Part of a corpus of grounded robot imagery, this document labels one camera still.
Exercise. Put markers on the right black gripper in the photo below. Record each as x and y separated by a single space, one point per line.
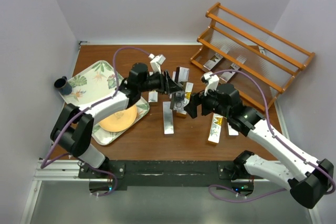
191 108

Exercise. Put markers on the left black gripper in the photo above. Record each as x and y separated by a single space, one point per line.
167 85

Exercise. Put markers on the silver angled R&O box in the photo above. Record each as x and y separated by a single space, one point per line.
212 62

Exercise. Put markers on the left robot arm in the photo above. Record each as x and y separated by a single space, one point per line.
74 126

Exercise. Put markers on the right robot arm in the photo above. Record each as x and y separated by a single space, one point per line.
304 176

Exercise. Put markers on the wooden tiered shelf rack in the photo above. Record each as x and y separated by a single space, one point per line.
272 61

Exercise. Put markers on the gold R&O box centre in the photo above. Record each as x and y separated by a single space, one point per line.
187 90

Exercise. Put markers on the silver gold R&O toothpaste box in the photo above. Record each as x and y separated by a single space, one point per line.
152 97

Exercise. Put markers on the silver toothpaste box lower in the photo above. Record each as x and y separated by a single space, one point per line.
167 118

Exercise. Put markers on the gold R&O box right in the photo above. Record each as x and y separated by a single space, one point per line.
216 128

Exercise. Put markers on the silver box far right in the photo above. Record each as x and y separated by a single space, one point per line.
231 131

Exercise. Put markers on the orange round plate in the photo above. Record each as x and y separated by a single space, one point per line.
119 121

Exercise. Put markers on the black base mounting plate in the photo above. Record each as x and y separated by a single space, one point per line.
163 174

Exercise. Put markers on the dark blue mug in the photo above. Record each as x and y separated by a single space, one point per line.
63 86

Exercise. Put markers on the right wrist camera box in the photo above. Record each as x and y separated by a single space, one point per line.
211 81

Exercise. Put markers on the aluminium frame rail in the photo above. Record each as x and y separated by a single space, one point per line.
58 195

